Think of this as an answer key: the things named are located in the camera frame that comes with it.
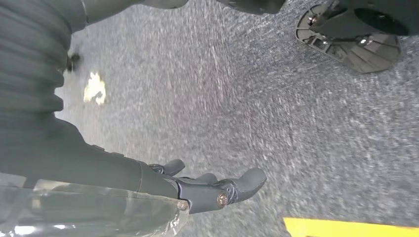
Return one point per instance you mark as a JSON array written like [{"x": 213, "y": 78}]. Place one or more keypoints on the white tape scrap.
[{"x": 95, "y": 88}]

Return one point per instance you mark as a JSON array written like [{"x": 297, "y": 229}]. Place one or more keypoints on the yellow floor tape square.
[{"x": 343, "y": 229}]

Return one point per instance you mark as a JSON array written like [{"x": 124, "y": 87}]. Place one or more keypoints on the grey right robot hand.
[{"x": 82, "y": 183}]

